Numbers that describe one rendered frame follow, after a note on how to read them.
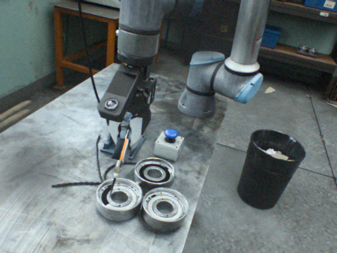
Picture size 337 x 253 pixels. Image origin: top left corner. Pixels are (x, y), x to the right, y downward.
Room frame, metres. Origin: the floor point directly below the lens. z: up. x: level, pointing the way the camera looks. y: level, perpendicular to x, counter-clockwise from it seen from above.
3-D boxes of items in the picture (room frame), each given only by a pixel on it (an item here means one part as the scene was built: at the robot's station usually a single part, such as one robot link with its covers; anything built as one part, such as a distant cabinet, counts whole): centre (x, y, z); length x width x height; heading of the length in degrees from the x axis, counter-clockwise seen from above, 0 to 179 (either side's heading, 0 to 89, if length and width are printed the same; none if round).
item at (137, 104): (0.56, 0.09, 1.09); 0.09 x 0.08 x 0.12; 171
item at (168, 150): (0.76, -0.01, 0.82); 0.08 x 0.07 x 0.05; 169
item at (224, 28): (4.18, -0.39, 0.64); 0.49 x 0.40 x 0.37; 84
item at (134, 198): (0.50, 0.08, 0.82); 0.08 x 0.08 x 0.02
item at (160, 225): (0.49, -0.02, 0.82); 0.10 x 0.10 x 0.04
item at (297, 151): (1.58, -0.67, 0.21); 0.34 x 0.34 x 0.43
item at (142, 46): (0.56, 0.09, 1.17); 0.08 x 0.08 x 0.05
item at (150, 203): (0.49, -0.02, 0.82); 0.08 x 0.08 x 0.02
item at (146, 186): (0.60, 0.02, 0.82); 0.10 x 0.10 x 0.04
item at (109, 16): (3.28, 0.74, 0.39); 1.50 x 0.62 x 0.78; 169
